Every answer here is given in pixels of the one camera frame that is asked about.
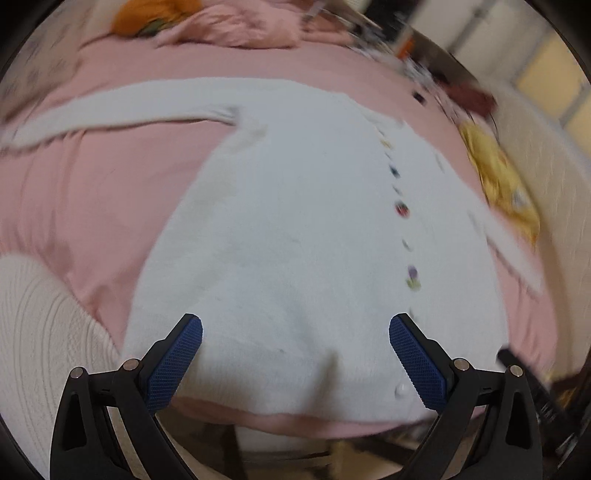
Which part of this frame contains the white knitted blanket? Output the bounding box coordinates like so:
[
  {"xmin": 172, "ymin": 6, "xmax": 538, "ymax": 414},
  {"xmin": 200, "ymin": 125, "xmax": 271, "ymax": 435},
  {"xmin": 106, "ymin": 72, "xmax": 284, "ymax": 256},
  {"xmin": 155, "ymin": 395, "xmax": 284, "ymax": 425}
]
[{"xmin": 1, "ymin": 254, "xmax": 119, "ymax": 479}]

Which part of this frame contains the orange plush pillow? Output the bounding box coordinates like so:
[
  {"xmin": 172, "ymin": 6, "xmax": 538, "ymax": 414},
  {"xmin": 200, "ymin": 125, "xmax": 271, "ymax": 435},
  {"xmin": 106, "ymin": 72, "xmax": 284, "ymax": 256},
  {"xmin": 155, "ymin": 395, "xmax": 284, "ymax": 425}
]
[{"xmin": 110, "ymin": 0, "xmax": 202, "ymax": 38}]

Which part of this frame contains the small black box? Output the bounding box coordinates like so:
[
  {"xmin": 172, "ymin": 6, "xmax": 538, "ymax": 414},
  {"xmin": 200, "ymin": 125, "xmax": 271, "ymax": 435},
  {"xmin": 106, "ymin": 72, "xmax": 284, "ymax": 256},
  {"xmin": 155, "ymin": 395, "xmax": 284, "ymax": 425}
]
[{"xmin": 413, "ymin": 92, "xmax": 426, "ymax": 105}]

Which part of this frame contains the dark red garment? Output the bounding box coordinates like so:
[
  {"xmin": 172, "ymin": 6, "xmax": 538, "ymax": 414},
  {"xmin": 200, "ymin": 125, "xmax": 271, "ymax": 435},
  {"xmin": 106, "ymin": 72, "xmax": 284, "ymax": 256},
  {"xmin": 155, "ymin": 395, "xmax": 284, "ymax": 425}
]
[{"xmin": 444, "ymin": 83, "xmax": 497, "ymax": 118}]

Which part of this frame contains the cream padded headboard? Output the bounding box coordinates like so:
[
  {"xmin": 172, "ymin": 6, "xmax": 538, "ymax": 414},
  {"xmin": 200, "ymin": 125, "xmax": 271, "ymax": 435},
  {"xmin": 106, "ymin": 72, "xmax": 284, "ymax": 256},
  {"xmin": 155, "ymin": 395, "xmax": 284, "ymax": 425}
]
[{"xmin": 482, "ymin": 79, "xmax": 590, "ymax": 379}]

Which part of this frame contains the pink crumpled quilt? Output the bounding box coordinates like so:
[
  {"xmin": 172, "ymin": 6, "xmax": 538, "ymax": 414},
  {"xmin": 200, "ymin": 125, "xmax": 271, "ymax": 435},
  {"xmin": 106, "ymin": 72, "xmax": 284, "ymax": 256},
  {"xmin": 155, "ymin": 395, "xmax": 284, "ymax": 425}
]
[{"xmin": 154, "ymin": 1, "xmax": 353, "ymax": 49}]

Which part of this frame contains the yellow garment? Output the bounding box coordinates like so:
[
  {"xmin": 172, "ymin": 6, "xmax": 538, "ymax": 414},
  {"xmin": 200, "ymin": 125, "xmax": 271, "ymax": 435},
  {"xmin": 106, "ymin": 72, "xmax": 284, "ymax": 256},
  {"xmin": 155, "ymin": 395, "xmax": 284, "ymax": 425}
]
[{"xmin": 458, "ymin": 122, "xmax": 541, "ymax": 247}]

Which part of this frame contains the white knit cardigan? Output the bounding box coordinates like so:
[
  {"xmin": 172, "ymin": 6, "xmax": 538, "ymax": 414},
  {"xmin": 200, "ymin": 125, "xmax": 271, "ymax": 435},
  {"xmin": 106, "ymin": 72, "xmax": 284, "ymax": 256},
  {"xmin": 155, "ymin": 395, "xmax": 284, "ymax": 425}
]
[{"xmin": 1, "ymin": 78, "xmax": 543, "ymax": 423}]

